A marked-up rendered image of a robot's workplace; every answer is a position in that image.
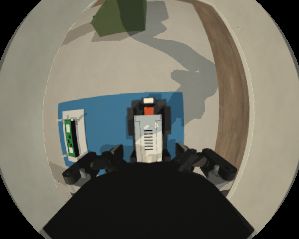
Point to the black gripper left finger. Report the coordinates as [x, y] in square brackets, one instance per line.
[90, 164]

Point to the blue flat mat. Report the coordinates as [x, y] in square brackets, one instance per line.
[99, 123]

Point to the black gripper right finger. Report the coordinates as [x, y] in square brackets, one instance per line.
[221, 172]

